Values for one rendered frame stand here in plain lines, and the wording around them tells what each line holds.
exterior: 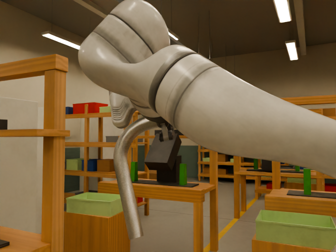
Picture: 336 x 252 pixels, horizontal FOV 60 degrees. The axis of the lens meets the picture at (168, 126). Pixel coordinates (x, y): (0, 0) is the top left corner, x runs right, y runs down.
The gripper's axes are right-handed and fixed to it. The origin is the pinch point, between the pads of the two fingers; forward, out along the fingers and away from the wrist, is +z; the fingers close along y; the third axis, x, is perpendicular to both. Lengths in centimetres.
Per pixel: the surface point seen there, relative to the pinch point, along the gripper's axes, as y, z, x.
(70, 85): 350, 672, 341
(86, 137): 135, 483, 225
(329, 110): 130, 631, -298
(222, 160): 100, 975, -53
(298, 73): 334, 908, -355
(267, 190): -24, 696, -133
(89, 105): 199, 472, 209
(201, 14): 421, 587, -58
